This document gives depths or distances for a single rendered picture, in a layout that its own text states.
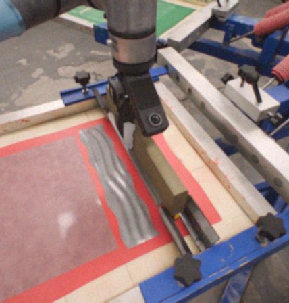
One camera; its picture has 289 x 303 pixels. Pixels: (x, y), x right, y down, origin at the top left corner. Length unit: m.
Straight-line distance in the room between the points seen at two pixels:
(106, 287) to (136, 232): 0.11
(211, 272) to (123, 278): 0.15
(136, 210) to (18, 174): 0.30
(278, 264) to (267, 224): 1.21
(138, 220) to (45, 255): 0.19
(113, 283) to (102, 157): 0.29
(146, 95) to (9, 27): 0.21
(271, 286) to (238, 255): 1.13
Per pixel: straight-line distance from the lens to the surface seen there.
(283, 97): 0.77
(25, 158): 0.70
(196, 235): 0.51
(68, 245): 0.55
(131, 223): 0.54
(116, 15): 0.40
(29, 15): 0.39
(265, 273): 1.63
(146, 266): 0.51
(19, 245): 0.58
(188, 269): 0.41
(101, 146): 0.67
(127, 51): 0.42
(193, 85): 0.73
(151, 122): 0.42
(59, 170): 0.65
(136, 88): 0.44
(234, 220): 0.58
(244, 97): 0.66
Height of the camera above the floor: 1.45
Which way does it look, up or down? 50 degrees down
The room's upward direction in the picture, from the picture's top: straight up
